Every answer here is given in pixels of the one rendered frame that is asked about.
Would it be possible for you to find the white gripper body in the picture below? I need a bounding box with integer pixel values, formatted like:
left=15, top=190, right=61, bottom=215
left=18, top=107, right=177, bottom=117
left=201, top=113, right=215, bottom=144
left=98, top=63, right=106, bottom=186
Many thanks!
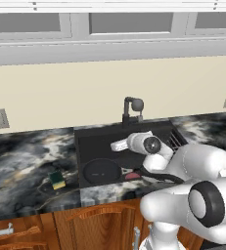
left=110, top=138, right=130, bottom=153

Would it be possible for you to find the green and yellow sponge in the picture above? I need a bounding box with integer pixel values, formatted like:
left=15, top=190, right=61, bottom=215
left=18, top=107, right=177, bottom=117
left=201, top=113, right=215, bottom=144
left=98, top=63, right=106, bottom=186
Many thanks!
left=48, top=170, right=68, bottom=191

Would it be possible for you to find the wooden drawer front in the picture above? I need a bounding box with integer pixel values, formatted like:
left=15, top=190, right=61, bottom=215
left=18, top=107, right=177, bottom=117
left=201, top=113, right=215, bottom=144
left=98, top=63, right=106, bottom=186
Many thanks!
left=0, top=213, right=56, bottom=250

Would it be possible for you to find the small red object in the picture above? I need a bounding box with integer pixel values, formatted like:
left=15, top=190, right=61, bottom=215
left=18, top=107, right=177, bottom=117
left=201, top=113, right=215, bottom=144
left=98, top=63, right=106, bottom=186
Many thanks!
left=123, top=172, right=142, bottom=182

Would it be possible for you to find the silver cupboard door handle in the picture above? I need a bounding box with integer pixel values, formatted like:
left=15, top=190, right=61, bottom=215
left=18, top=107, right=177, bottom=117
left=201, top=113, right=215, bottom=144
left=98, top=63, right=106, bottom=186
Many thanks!
left=132, top=226, right=141, bottom=250

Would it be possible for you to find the black sink tap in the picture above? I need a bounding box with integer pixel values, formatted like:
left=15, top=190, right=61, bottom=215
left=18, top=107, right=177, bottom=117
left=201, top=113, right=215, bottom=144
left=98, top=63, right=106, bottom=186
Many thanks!
left=121, top=96, right=146, bottom=129

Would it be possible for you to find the wooden cupboard door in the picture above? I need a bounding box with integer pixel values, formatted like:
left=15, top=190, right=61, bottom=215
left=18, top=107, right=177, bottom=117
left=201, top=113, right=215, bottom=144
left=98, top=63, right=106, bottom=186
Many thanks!
left=53, top=198, right=142, bottom=250

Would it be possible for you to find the black round pan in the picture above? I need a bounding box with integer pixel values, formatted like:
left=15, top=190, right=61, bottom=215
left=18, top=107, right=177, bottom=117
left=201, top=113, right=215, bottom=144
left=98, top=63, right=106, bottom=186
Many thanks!
left=82, top=157, right=123, bottom=186

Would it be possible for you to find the black kitchen sink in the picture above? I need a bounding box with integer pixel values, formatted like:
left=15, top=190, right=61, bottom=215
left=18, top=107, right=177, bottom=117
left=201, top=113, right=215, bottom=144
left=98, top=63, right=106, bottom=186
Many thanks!
left=72, top=119, right=189, bottom=189

